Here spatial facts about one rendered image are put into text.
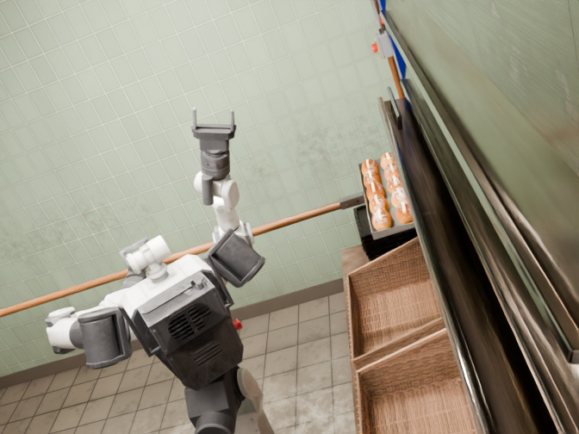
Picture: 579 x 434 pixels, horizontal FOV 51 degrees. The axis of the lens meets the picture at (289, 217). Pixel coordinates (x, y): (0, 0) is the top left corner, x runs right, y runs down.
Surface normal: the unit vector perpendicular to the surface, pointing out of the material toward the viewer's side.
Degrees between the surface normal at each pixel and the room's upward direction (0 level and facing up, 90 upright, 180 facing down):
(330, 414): 0
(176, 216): 90
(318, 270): 90
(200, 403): 45
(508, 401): 10
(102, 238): 90
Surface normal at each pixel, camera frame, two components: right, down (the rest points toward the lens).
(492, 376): -0.19, -0.86
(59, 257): -0.03, 0.48
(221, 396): -0.27, -0.25
